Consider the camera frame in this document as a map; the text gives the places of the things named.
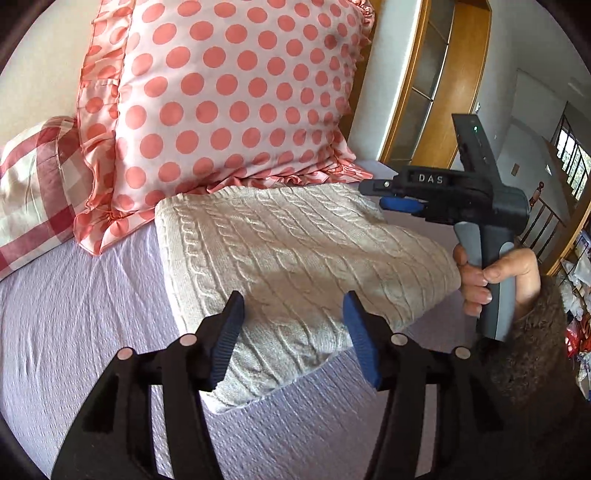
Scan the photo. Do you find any wooden cabinet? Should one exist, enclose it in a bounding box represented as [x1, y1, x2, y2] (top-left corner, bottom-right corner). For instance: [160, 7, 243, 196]
[378, 0, 493, 172]

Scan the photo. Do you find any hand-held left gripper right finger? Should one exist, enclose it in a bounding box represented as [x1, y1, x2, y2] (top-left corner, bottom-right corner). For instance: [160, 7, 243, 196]
[342, 291, 505, 480]

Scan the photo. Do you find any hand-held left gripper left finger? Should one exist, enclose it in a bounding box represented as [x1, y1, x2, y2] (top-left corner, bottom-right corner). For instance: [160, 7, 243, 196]
[51, 291, 245, 480]

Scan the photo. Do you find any lavender bed sheet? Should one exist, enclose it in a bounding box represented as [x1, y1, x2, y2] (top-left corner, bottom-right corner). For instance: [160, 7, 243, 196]
[0, 217, 490, 480]

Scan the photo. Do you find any red checked pillow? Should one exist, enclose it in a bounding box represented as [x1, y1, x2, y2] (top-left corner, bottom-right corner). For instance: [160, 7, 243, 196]
[0, 115, 95, 281]

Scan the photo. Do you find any white paper sheet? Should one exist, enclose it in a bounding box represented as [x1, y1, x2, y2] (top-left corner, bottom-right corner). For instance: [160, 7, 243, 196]
[361, 160, 400, 181]

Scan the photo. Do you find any cluttered wooden shelf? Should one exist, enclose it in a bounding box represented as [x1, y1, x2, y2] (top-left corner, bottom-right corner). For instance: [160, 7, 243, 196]
[540, 198, 591, 404]

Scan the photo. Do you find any cream cable-knit pillow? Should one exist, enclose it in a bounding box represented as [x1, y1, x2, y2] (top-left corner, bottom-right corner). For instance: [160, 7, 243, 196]
[154, 183, 462, 415]

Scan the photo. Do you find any person's right forearm brown sleeve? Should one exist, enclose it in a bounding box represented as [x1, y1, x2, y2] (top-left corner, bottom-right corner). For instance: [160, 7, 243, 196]
[475, 274, 591, 480]

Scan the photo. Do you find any window with dark grille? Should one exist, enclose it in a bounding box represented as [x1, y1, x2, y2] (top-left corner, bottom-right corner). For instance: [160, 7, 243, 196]
[551, 113, 591, 201]

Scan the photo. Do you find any wooden railing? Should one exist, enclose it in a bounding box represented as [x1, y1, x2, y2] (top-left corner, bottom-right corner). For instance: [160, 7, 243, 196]
[516, 181, 571, 260]

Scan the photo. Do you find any pink polka dot pillow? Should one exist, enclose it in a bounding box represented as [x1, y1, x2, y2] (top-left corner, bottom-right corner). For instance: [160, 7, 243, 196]
[73, 0, 377, 257]

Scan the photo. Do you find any person's right hand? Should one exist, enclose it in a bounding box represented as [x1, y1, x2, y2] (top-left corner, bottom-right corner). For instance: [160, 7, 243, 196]
[451, 244, 542, 320]

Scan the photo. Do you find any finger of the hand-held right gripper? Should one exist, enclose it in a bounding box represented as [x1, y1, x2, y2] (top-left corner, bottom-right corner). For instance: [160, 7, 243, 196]
[359, 178, 416, 197]
[379, 196, 429, 217]

